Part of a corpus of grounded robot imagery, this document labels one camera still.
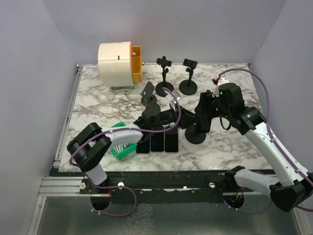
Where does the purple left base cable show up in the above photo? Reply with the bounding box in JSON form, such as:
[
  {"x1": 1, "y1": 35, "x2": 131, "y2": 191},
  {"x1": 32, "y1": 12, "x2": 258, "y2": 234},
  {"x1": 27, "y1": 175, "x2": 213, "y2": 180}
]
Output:
[{"x1": 86, "y1": 187, "x2": 137, "y2": 217}]

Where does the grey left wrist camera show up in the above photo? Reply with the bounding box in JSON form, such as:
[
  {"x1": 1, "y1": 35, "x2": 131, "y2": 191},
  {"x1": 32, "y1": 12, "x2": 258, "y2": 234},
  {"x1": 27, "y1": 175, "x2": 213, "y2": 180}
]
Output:
[{"x1": 165, "y1": 90, "x2": 181, "y2": 109}]

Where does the silver-edged phone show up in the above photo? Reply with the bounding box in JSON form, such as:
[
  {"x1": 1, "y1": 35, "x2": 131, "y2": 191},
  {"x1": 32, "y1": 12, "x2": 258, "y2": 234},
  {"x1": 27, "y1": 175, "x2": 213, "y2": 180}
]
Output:
[{"x1": 136, "y1": 139, "x2": 150, "y2": 154}]

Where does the brown round phone stand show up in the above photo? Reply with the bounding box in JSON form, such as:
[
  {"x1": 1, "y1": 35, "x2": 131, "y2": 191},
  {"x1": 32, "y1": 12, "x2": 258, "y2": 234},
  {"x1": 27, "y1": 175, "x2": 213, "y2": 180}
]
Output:
[{"x1": 140, "y1": 81, "x2": 157, "y2": 107}]

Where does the white cylindrical drum device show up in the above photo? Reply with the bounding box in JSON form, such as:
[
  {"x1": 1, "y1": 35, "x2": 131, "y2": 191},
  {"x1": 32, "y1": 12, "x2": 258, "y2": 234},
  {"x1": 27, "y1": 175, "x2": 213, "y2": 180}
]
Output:
[{"x1": 98, "y1": 41, "x2": 134, "y2": 88}]

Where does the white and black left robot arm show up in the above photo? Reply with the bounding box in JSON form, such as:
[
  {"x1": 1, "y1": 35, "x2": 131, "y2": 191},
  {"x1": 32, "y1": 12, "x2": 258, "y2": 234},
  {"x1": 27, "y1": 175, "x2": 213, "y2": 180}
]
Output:
[{"x1": 67, "y1": 104, "x2": 199, "y2": 193}]

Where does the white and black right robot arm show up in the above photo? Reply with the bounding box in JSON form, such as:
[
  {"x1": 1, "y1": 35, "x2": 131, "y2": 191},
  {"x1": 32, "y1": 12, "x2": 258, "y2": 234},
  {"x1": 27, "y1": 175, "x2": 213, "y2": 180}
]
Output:
[{"x1": 195, "y1": 83, "x2": 313, "y2": 212}]

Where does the tall black phone stand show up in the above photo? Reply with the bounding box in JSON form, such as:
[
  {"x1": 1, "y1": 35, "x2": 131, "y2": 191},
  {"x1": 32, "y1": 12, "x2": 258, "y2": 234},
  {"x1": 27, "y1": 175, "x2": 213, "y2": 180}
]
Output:
[{"x1": 179, "y1": 58, "x2": 198, "y2": 95}]

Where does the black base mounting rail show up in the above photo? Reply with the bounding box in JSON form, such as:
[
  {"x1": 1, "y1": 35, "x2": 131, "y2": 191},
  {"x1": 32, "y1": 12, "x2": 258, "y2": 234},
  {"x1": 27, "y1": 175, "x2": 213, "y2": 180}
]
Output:
[{"x1": 80, "y1": 170, "x2": 239, "y2": 204}]

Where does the black round-base front stand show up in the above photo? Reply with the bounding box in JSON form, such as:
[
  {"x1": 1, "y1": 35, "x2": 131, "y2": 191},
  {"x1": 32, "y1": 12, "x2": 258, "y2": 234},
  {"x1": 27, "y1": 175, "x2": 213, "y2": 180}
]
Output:
[{"x1": 156, "y1": 56, "x2": 174, "y2": 97}]

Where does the green plastic bin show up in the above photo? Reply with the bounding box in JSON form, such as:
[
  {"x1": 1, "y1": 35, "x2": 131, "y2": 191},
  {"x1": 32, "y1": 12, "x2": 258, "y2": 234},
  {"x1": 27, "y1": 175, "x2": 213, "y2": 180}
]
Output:
[{"x1": 109, "y1": 122, "x2": 141, "y2": 159}]

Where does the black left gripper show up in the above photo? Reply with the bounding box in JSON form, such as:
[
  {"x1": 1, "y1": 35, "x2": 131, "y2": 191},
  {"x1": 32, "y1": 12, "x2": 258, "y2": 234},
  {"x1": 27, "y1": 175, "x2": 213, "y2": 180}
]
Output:
[{"x1": 151, "y1": 102, "x2": 199, "y2": 129}]

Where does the purple-edged black phone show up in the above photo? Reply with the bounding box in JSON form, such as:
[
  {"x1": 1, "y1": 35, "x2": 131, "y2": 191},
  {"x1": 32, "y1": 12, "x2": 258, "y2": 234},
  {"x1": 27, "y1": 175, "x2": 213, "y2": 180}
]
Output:
[{"x1": 164, "y1": 127, "x2": 179, "y2": 153}]

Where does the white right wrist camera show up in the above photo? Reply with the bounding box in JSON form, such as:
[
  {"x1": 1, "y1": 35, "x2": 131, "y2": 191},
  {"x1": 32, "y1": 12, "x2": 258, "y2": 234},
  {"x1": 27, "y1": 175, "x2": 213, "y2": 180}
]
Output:
[{"x1": 212, "y1": 75, "x2": 229, "y2": 97}]

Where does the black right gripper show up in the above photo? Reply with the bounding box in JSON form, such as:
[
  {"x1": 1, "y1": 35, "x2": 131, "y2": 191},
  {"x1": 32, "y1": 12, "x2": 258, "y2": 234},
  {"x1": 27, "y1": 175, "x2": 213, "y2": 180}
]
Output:
[{"x1": 195, "y1": 92, "x2": 231, "y2": 119}]

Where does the black phone with silver edge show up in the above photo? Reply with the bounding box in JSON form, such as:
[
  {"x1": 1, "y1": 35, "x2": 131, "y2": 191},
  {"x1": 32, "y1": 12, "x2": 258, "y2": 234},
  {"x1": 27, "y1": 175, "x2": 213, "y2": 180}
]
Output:
[{"x1": 150, "y1": 132, "x2": 164, "y2": 152}]

